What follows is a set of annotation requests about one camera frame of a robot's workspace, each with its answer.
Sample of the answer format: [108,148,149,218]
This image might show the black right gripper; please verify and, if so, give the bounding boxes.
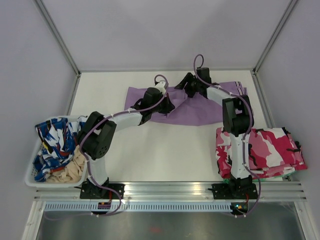
[174,72,201,98]

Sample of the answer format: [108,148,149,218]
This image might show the purple trousers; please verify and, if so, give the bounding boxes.
[124,81,255,126]

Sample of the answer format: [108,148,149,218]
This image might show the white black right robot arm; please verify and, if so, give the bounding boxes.
[174,67,260,199]

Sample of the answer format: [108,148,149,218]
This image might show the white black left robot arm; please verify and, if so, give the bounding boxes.
[77,85,175,199]

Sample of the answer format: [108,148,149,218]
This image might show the pink camouflage folded trousers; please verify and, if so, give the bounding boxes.
[215,127,308,179]

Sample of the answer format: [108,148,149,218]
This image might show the blue white patterned garment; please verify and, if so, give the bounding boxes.
[33,116,88,184]

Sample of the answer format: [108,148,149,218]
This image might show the beige garment in basket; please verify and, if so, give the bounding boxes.
[46,145,86,184]

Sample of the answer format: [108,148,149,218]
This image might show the white plastic laundry basket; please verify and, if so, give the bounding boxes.
[25,116,87,187]

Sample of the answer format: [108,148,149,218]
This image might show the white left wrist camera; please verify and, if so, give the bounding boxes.
[155,80,168,95]

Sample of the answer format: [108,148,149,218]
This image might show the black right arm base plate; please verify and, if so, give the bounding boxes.
[208,183,258,200]

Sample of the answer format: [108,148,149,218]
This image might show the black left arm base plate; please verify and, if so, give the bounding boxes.
[79,182,126,200]

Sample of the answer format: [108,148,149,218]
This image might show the white slotted cable duct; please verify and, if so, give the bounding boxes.
[44,201,232,213]

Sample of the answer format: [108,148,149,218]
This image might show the aluminium frame rail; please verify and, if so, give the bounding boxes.
[33,181,307,202]

